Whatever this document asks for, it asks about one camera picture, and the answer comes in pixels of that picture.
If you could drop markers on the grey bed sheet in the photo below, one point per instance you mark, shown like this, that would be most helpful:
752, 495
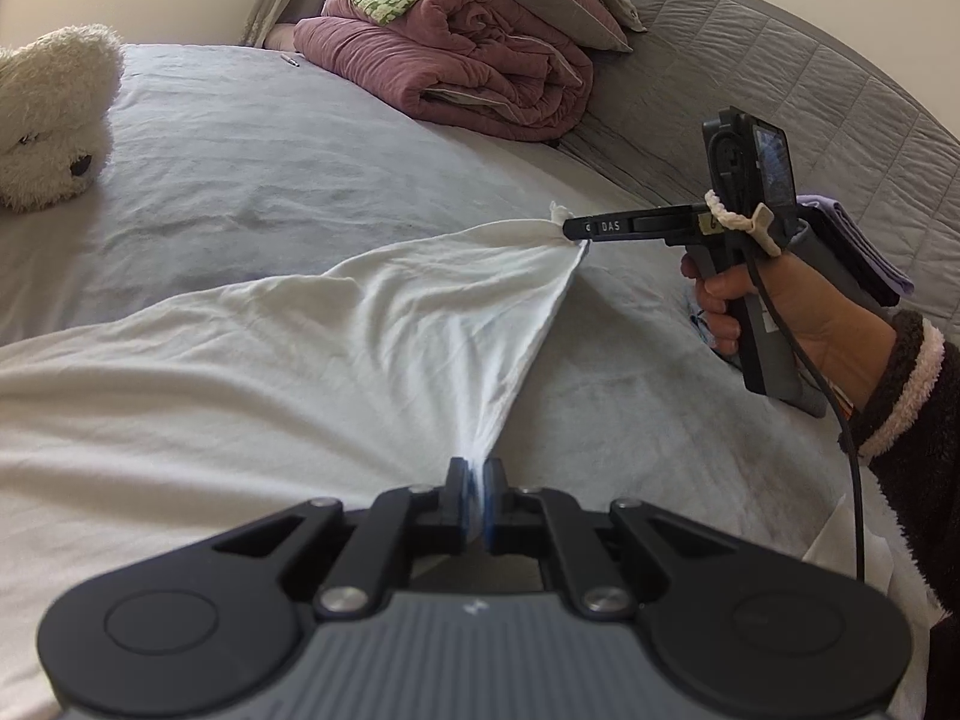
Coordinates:
232, 165

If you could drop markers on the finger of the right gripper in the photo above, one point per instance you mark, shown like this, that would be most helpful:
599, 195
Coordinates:
593, 228

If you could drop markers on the stack of folded clothes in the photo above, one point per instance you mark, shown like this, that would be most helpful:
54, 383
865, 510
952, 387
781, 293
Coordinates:
837, 231

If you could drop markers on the person right hand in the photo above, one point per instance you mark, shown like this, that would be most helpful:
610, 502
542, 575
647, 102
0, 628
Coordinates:
849, 345

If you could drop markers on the maroon folded quilt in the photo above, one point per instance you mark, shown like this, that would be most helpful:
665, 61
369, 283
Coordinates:
489, 66

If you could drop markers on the white plush dog toy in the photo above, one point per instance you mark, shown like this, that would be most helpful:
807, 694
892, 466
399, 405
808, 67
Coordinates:
56, 93

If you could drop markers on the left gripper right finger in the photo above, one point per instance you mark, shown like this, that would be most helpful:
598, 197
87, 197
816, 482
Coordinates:
551, 527

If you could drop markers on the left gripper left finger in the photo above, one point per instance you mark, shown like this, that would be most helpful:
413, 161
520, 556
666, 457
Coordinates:
400, 527

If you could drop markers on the white cotton pants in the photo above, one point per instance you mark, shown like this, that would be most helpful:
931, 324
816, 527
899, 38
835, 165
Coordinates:
131, 438

